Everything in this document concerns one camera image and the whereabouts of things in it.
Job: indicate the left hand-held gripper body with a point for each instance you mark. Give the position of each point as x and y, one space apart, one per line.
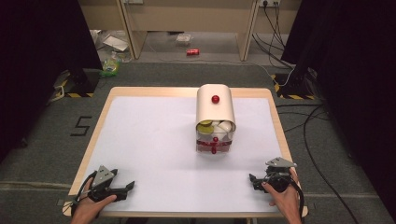
103 177

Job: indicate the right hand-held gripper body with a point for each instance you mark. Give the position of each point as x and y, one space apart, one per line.
278 177

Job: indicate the clear drawer with red knob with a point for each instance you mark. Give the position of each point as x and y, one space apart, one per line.
229 137
205 151

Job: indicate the person's right hand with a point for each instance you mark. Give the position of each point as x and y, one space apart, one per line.
288 203

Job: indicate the person's left hand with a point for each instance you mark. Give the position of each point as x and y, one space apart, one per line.
88 210

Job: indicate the pile of red coffee capsules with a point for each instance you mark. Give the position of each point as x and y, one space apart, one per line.
204 143

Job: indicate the black stand base striped tape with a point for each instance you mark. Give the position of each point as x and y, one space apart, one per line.
82 84
292 87

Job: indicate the green plastic bag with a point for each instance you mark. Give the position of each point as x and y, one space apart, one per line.
110 67

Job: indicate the wooden table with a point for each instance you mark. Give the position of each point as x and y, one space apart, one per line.
186 91

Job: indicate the white plastic bags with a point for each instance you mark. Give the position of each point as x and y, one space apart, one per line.
113 42

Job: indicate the black curtain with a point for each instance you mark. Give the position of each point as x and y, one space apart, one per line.
37 62
358 62

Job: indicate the red drink can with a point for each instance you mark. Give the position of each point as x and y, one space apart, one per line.
192 51

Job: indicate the clear plastic container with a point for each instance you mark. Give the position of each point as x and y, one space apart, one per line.
183 39

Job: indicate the beige desk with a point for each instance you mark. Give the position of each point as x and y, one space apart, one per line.
186 17

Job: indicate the white wall power outlet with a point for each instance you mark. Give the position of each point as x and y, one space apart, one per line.
269 2

